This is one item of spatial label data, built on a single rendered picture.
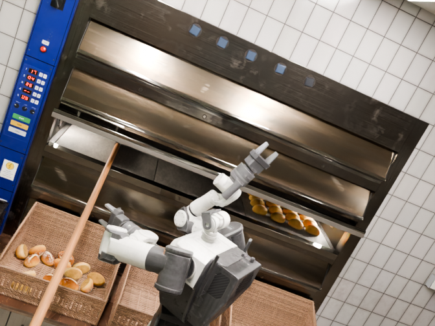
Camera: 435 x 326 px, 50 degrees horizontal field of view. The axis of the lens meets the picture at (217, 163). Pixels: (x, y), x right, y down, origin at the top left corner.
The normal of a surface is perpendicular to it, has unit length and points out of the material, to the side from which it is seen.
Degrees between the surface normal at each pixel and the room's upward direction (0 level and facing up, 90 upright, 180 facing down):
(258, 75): 90
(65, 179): 70
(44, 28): 90
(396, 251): 90
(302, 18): 90
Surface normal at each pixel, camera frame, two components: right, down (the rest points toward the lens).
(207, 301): -0.48, 0.07
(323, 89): 0.05, 0.33
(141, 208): 0.18, 0.02
